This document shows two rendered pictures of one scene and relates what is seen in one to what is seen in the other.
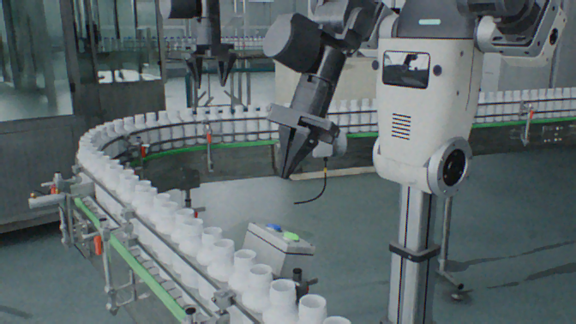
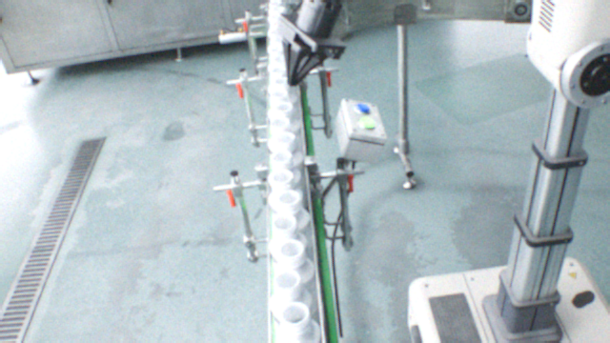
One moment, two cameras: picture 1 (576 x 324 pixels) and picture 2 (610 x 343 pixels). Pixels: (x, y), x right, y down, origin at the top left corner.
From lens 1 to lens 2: 0.51 m
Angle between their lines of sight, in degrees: 40
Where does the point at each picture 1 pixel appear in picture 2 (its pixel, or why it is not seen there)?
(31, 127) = not seen: outside the picture
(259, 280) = (275, 166)
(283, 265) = (347, 149)
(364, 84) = not seen: outside the picture
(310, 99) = (307, 16)
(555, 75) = not seen: outside the picture
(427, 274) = (563, 184)
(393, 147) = (538, 35)
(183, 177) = (397, 11)
